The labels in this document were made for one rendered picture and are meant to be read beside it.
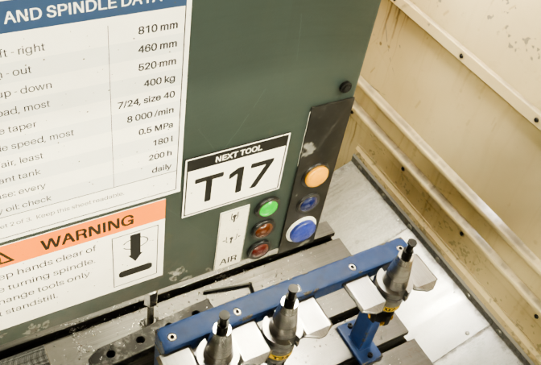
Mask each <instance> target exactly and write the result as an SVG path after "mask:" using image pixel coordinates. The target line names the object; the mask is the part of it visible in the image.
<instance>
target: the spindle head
mask: <svg viewBox="0 0 541 365"><path fill-rule="evenodd" d="M380 3H381V0H192V15H191V27H190V40H189V53H188V79H187V92H186V105H185V118H184V142H183V155H182V168H181V182H180V191H179V192H177V193H172V194H168V195H166V196H162V197H157V198H155V199H151V200H149V201H144V202H140V203H138V204H134V205H129V206H127V207H123V208H121V209H116V210H113V211H109V212H107V213H103V214H98V215H96V216H92V217H90V218H85V219H81V220H79V221H75V222H70V223H68V224H64V225H62V226H57V227H53V228H51V229H47V230H42V231H40V232H36V233H34V234H29V235H25V236H23V237H19V238H14V239H11V240H8V241H5V242H2V243H0V246H2V245H5V244H8V243H13V242H16V241H19V240H22V239H25V238H30V237H33V236H36V235H39V234H44V233H47V232H50V231H53V230H58V229H61V228H64V227H67V226H72V225H75V224H77V223H81V222H86V221H88V220H92V219H94V218H99V217H103V216H106V215H109V214H114V213H117V212H120V211H123V210H125V209H130V208H134V207H136V206H140V205H145V204H147V203H151V202H153V201H158V200H162V199H164V198H166V209H165V228H164V248H163V274H162V275H161V276H157V277H155V278H152V279H149V280H146V281H143V282H141V283H138V284H134V285H131V286H129V287H126V288H122V289H119V290H117V291H115V292H111V293H108V294H105V295H103V296H100V297H96V298H93V299H91V300H88V301H84V302H82V303H80V304H77V305H73V306H70V307H67V308H65V309H61V310H58V311H55V312H53V313H49V314H47V315H44V316H42V317H37V318H35V319H32V320H30V321H25V322H23V323H21V324H18V325H16V326H12V327H9V328H6V329H4V330H0V346H1V345H4V344H7V343H8V342H13V341H15V340H18V339H20V338H24V337H26V336H29V335H32V334H36V333H38V332H40V331H43V330H47V329H50V328H52V327H54V326H58V325H61V324H64V323H66V322H68V321H72V320H75V319H77V318H80V317H83V316H86V315H89V314H91V313H96V312H97V311H100V310H103V309H107V308H109V307H111V306H114V305H118V304H121V303H123V302H126V301H129V300H132V299H134V298H137V297H140V296H143V295H146V294H148V293H151V292H155V291H157V290H160V289H162V288H166V287H169V286H171V285H173V284H178V283H180V282H183V281H185V280H189V279H191V278H194V277H197V276H200V275H203V274H205V273H208V272H212V271H213V266H214V260H215V253H216V247H217V235H218V229H219V222H220V216H221V213H223V212H226V211H229V210H232V209H236V208H239V207H242V206H244V205H249V204H250V211H249V216H248V221H247V225H246V234H245V239H244V243H243V248H242V257H241V261H242V260H244V259H248V258H249V257H248V256H247V251H248V250H249V248H250V246H251V245H253V244H254V243H256V242H257V241H259V240H262V239H267V240H269V241H270V243H271V248H270V251H272V250H274V249H276V248H279V242H280V239H281V235H282V232H283V225H284V222H285V217H286V214H287V208H288V204H289V201H290V197H291V191H292V187H293V184H294V180H295V174H296V170H297V165H298V162H299V155H300V152H301V148H302V144H303V141H304V135H305V131H306V127H307V124H308V117H309V114H310V111H311V108H312V107H313V106H319V105H323V104H326V103H330V102H335V101H339V100H342V99H346V98H349V97H353V96H354V93H355V90H356V87H357V82H358V79H359V76H360V73H361V68H362V65H363V62H364V59H365V54H366V51H367V48H368V45H369V42H370V37H371V34H372V31H373V28H374V23H375V20H376V18H377V14H378V9H379V7H380ZM287 132H291V136H290V140H289V144H288V148H287V154H286V159H285V163H284V166H283V174H282V177H281V181H280V186H279V189H276V190H273V191H270V192H267V193H263V194H259V195H257V196H254V197H249V198H246V199H244V200H240V201H236V202H234V203H230V204H228V205H223V206H220V207H217V208H215V209H210V210H207V211H204V212H201V213H198V214H194V215H191V216H188V217H186V218H182V217H181V211H182V200H183V187H184V164H185V160H186V159H189V158H192V157H195V156H201V155H204V154H208V153H210V152H214V151H220V150H222V149H226V148H229V147H235V146H237V145H241V144H244V143H250V142H253V141H256V140H260V139H265V138H268V137H271V136H275V135H280V134H283V133H287ZM267 197H278V198H279V200H280V202H281V204H280V207H279V209H278V210H277V211H276V212H275V213H274V214H273V215H271V216H270V217H268V218H270V219H273V220H274V221H275V224H276V226H275V229H274V231H273V232H272V233H271V234H270V235H268V236H267V237H265V238H262V239H254V238H252V236H251V234H250V233H251V231H252V229H253V227H254V226H255V225H256V224H257V223H258V222H260V221H261V220H263V219H268V218H258V217H257V216H256V215H255V212H254V211H255V208H256V206H257V205H258V203H259V202H260V201H262V200H263V199H265V198H267Z"/></svg>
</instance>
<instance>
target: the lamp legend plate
mask: <svg viewBox="0 0 541 365"><path fill-rule="evenodd" d="M249 211H250V204H249V205H244V206H242V207H239V208H236V209H232V210H229V211H226V212H223V213H221V216H220V222H219V229H218V235H217V247H216V253H215V260H214V266H213V271H216V270H218V269H221V268H225V267H228V266H229V265H232V264H235V263H239V262H241V257H242V248H243V243H244V239H245V234H246V225H247V221H248V216H249Z"/></svg>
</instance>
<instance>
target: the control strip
mask: <svg viewBox="0 0 541 365"><path fill-rule="evenodd" d="M354 99H355V97H349V98H346V99H342V100H339V101H335V102H330V103H326V104H323V105H319V106H313V107H312V108H311V111H310V115H309V119H308V125H307V129H306V132H305V136H304V142H303V146H302V150H301V153H300V157H299V163H298V166H297V170H296V174H295V180H294V184H293V187H292V191H291V197H290V201H289V204H288V208H287V214H286V217H285V222H284V225H283V232H282V235H281V239H280V242H279V249H278V252H277V253H278V254H280V253H283V252H285V251H289V250H291V249H294V248H297V247H300V246H303V245H305V244H308V243H311V242H313V241H314V238H315V235H316V230H317V227H318V224H319V221H320V216H321V213H322V210H323V208H324V203H325V199H326V197H327V193H328V188H329V186H330V183H331V179H332V175H333V172H334V168H335V166H336V162H337V158H338V155H339V152H340V149H341V144H342V141H343V138H344V135H345V130H346V127H347V124H348V121H349V116H350V113H351V110H352V108H353V103H354ZM320 166H325V167H326V168H327V169H328V177H327V179H326V180H325V181H324V182H323V183H322V184H321V185H318V186H316V187H308V186H307V185H306V183H305V179H306V177H307V175H308V173H309V172H310V171H311V170H313V169H314V168H317V167H320ZM310 197H316V198H317V203H316V205H315V206H314V207H313V208H312V209H310V210H309V211H305V212H304V211H302V210H301V209H300V206H301V205H302V204H303V202H304V201H306V200H307V199H308V198H310ZM271 201H276V202H277V203H278V208H277V210H278V209H279V207H280V204H281V202H280V200H279V198H278V197H267V198H265V199H263V200H262V201H260V202H259V203H258V205H257V206H256V208H255V211H254V212H255V215H256V216H257V217H258V218H268V217H270V216H271V215H273V214H274V213H275V212H276V211H277V210H276V211H275V212H274V213H273V214H271V215H269V216H266V217H263V216H261V215H260V209H261V208H262V207H263V206H264V205H265V204H266V203H268V202H271ZM306 220H313V221H314V223H315V224H316V229H315V231H314V233H313V234H312V235H311V236H310V237H309V238H308V239H306V240H304V241H303V242H300V243H294V242H292V241H291V239H290V233H291V230H292V229H293V228H294V227H295V226H296V225H298V224H299V223H301V222H303V221H306ZM268 223H270V224H272V225H273V230H272V231H271V232H270V233H269V234H268V235H270V234H271V233H272V232H273V231H274V229H275V226H276V224H275V221H274V220H273V219H270V218H268V219H263V220H261V221H260V222H258V223H257V224H256V225H255V226H254V227H253V229H252V231H251V233H250V234H251V236H252V238H254V239H262V238H258V237H256V235H255V234H256V231H257V230H258V228H259V227H261V226H263V225H265V224H268ZM268 235H267V236H268ZM267 236H266V237H267ZM263 238H265V237H263ZM263 244H267V245H268V247H269V249H268V251H269V250H270V248H271V242H270V241H269V240H267V239H262V240H259V241H257V242H256V243H254V244H253V245H251V246H250V248H249V250H248V251H247V256H248V257H249V258H250V259H259V258H261V257H262V256H261V257H258V258H254V257H253V256H252V252H253V250H254V249H255V248H256V247H258V246H260V245H263ZM268 251H267V252H268ZM263 256H264V255H263Z"/></svg>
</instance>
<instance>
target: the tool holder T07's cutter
mask: <svg viewBox="0 0 541 365"><path fill-rule="evenodd" d="M394 312H395V311H394ZM394 312H390V313H388V312H380V313H378V314H371V313H369V314H368V318H369V319H370V320H371V321H372V322H373V323H374V322H379V323H380V324H379V325H380V326H386V325H388V324H389V322H390V320H392V319H393V317H394V316H393V315H394Z"/></svg>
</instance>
